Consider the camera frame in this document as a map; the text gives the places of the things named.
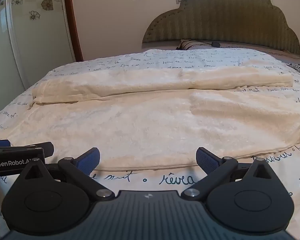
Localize white script-printed blanket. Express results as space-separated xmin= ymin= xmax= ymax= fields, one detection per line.
xmin=0 ymin=47 xmax=300 ymax=240

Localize striped pillow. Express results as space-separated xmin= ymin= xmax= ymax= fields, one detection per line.
xmin=176 ymin=39 xmax=300 ymax=61

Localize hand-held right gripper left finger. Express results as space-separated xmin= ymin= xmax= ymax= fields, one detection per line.
xmin=17 ymin=147 xmax=115 ymax=202

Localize glass door with flower stickers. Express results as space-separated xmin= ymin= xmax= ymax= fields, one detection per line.
xmin=0 ymin=0 xmax=78 ymax=122

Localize brown wooden door frame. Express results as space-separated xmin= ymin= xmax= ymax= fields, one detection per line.
xmin=62 ymin=0 xmax=84 ymax=62

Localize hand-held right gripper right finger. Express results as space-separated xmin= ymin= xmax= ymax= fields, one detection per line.
xmin=182 ymin=147 xmax=278 ymax=201

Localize cream pants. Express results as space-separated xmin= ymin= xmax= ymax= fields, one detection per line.
xmin=0 ymin=66 xmax=300 ymax=172

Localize woven scalloped headboard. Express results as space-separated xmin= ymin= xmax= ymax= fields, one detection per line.
xmin=142 ymin=0 xmax=300 ymax=56

